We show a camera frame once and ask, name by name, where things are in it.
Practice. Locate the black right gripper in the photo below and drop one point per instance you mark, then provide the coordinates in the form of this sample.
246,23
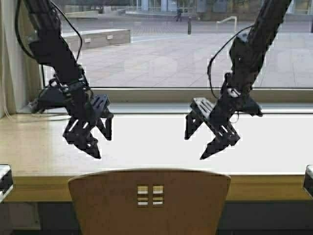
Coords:
217,117

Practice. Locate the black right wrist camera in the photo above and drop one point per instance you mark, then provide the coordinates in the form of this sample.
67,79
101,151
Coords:
251,107

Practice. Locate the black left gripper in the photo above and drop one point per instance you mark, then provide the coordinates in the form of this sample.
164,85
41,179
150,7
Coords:
87,110

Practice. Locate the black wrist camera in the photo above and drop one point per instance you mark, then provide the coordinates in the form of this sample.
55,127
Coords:
251,107
49,98

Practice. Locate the outdoor black bollard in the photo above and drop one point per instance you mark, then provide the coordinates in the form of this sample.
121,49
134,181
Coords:
189,30

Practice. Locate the light wood metal-leg chair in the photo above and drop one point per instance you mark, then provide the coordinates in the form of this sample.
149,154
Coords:
149,201

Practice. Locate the robot base left corner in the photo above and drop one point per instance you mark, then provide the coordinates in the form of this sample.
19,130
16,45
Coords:
6,181

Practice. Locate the robot base right corner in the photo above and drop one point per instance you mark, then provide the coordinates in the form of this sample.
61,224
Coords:
308,180

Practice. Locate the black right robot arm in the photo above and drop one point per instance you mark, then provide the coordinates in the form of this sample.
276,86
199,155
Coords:
247,54

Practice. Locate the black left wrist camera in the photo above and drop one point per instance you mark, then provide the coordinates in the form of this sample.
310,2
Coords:
49,98

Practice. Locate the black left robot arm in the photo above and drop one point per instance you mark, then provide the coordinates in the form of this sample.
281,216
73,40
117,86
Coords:
47,46

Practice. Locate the outdoor concrete bench wall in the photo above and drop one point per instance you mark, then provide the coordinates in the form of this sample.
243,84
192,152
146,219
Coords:
97,38

